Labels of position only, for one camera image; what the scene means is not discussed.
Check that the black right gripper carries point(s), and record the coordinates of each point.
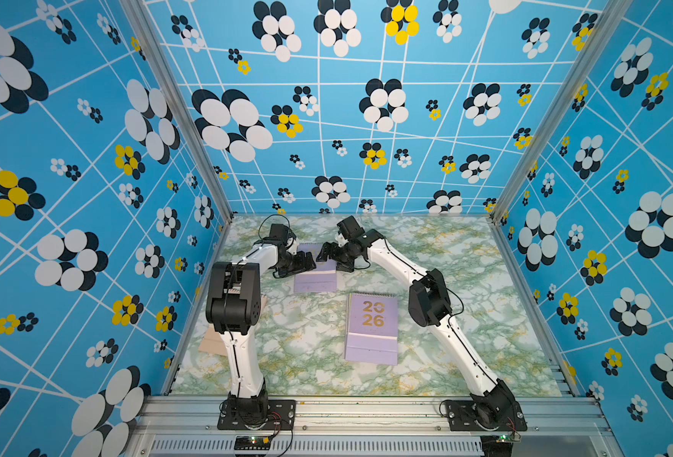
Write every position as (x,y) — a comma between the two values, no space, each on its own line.
(332,248)

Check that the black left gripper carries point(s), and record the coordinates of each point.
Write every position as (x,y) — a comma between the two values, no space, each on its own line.
(301,265)

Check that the purple calendar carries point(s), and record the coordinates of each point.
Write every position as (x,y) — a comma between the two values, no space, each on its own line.
(372,329)
(322,279)

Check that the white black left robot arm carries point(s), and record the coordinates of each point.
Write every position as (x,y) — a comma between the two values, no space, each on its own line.
(242,276)

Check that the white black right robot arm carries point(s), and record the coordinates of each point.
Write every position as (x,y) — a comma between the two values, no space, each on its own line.
(430,306)

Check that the pink calendar left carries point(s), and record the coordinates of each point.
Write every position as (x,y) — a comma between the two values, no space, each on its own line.
(213,343)

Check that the left green circuit board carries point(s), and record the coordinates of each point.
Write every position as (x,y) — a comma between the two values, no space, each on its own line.
(252,443)

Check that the green circuit board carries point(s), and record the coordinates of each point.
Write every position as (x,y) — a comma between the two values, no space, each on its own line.
(497,446)
(252,443)

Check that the right green circuit board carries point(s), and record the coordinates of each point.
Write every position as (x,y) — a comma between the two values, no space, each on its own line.
(497,446)

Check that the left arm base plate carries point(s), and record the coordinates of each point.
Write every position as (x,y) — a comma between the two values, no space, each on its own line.
(279,414)

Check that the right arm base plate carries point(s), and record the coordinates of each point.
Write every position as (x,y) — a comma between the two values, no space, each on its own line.
(461,416)

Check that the aluminium front rail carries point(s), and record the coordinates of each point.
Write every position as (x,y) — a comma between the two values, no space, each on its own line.
(371,426)

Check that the aluminium corner post left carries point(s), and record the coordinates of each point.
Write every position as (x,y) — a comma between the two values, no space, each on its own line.
(136,14)

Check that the aluminium corner post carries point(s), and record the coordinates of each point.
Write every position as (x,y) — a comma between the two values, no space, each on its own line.
(609,21)
(136,14)

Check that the aluminium corner post right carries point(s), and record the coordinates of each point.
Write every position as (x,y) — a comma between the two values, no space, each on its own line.
(609,21)

